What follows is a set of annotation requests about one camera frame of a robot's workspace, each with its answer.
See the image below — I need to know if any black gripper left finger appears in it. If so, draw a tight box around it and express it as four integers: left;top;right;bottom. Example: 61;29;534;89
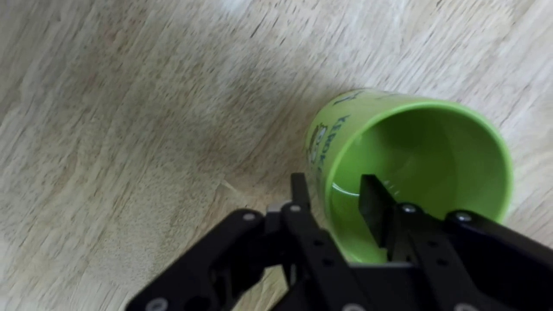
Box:
125;170;370;311

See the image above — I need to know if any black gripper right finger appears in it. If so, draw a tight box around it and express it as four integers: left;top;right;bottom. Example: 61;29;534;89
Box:
358;172;553;311

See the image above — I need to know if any green mug with print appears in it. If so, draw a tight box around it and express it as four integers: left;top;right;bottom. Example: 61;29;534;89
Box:
306;87;515;267

